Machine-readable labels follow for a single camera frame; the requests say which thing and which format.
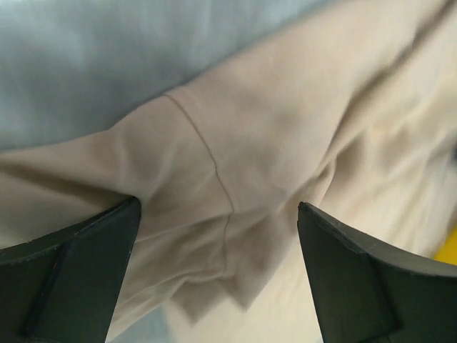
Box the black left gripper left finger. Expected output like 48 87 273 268
1 197 141 342

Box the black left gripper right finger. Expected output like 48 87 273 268
298 202 456 343

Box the beige t shirt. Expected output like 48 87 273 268
1 1 456 342

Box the yellow plastic bin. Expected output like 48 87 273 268
434 232 457 265

